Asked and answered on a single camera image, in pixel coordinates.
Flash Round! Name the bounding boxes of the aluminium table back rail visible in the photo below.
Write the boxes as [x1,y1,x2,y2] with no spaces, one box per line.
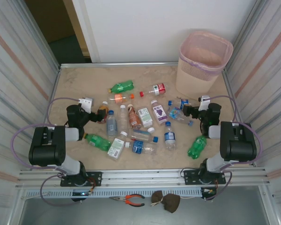
[59,61,180,69]

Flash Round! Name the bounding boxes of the white slotted cable duct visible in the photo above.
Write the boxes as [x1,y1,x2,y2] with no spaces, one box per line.
[24,187,217,199]

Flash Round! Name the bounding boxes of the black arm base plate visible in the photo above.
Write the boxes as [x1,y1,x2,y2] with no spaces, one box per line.
[183,168,227,186]
[60,171,103,188]

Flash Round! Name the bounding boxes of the water bottle grey blue label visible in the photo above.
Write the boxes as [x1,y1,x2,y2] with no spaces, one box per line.
[106,110,118,138]

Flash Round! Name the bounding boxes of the bottle purple grape label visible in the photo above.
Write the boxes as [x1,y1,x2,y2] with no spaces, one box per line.
[150,99,167,127]

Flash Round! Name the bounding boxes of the aluminium front mounting rail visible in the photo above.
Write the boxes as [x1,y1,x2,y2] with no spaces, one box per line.
[15,166,272,188]

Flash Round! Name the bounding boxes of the clear bottle orange label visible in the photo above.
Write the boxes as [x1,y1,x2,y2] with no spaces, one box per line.
[108,93,135,104]

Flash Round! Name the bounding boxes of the clear bottle red label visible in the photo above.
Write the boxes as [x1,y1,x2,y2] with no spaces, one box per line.
[139,83,167,98]

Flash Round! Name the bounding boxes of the small black controller board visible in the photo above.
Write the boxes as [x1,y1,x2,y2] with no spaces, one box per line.
[200,187,217,195]
[71,190,92,197]

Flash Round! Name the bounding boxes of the white beige door frame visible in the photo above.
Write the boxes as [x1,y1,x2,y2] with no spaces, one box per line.
[71,0,101,63]

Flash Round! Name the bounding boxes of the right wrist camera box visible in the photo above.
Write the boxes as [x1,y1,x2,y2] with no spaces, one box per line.
[198,95,210,111]

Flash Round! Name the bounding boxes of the green plastic soda bottle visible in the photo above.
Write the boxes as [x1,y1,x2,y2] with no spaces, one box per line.
[83,133,112,152]
[187,135,207,160]
[107,80,134,93]

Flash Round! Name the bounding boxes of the amber tea bottle white cap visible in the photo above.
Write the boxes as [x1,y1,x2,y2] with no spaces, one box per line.
[97,100,109,118]

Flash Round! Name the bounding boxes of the grey metal shelf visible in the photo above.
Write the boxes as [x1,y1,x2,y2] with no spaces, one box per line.
[8,186,281,225]

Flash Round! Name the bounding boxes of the crumpled bottle light blue label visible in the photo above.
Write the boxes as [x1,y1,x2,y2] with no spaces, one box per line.
[168,107,194,127]

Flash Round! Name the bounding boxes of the orange handled pliers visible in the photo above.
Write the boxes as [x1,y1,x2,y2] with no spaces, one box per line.
[109,194,146,207]

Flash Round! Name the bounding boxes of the clear bottle blue Pepsi label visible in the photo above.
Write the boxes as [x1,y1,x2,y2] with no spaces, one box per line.
[167,98,190,111]

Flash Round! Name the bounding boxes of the square bottle green white label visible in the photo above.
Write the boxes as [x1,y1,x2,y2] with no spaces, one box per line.
[107,131,128,161]
[137,106,155,134]

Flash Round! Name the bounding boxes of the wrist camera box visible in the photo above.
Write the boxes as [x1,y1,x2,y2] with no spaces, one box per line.
[79,97,94,111]
[198,95,210,111]

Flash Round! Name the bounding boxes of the aluminium corner post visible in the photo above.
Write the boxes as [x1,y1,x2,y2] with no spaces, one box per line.
[225,0,264,71]
[14,0,61,69]

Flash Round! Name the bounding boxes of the brown cloth pouch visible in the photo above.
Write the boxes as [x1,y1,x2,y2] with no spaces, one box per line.
[150,190,181,214]

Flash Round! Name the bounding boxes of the brown label bottle white cap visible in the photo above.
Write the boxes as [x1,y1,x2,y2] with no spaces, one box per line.
[127,104,142,130]

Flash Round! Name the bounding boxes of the beige plastic waste bin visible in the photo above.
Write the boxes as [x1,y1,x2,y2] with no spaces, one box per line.
[175,31,234,99]

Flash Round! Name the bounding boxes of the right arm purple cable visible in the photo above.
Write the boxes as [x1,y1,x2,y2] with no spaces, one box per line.
[205,95,264,202]

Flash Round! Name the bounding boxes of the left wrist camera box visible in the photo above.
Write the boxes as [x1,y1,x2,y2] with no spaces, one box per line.
[79,97,94,111]

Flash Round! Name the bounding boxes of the blue label bottle white cap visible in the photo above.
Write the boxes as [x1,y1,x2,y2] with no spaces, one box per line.
[124,140,158,156]

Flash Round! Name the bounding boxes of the clear bottle blue cap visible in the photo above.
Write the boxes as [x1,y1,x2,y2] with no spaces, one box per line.
[130,129,159,143]

